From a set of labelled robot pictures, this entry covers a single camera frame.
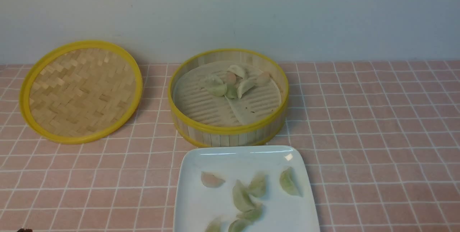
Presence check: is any green dumpling plate bottom left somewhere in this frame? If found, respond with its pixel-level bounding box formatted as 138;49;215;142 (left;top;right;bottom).
205;217;222;232

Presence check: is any pink dumpling steamer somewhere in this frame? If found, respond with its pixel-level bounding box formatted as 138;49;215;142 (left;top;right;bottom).
225;71;237;86
255;71;271;86

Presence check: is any pale dumpling steamer top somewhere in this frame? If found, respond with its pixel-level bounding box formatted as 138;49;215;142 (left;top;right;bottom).
227;64;248;79

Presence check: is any small green dumpling steamer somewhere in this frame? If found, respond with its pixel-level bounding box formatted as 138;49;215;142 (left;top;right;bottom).
225;84;238;99

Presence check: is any pink dumpling on plate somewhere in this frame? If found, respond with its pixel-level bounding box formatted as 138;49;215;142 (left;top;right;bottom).
201;171;225;188

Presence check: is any green dumpling plate upper centre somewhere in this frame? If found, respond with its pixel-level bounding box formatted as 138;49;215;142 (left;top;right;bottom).
247;172;267;198

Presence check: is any green dumpling plate lower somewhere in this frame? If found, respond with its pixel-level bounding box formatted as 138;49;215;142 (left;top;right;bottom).
236;205;263;223

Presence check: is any pink dumpling steamer right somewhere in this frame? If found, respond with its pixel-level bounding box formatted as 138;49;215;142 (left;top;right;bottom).
255;71;271;86

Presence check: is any pink dumpling steamer centre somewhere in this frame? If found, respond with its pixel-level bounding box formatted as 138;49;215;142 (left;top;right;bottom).
225;71;237;86

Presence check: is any bamboo steamer lid yellow rim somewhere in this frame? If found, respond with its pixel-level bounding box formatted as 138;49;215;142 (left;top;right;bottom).
19;40;143;144

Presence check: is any bamboo steamer basket yellow rim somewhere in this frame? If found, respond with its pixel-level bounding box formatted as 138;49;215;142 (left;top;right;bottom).
167;48;289;147

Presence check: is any green dumpling plate right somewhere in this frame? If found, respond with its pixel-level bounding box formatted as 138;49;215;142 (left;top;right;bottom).
279;167;302;197

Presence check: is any green dumpling plate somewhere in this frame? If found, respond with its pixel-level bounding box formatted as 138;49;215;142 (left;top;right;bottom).
247;172;267;198
236;205;263;223
232;180;255;212
279;167;302;197
205;217;222;232
228;219;252;232

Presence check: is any white square plate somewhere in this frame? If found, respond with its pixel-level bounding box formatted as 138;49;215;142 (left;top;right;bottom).
173;145;321;232

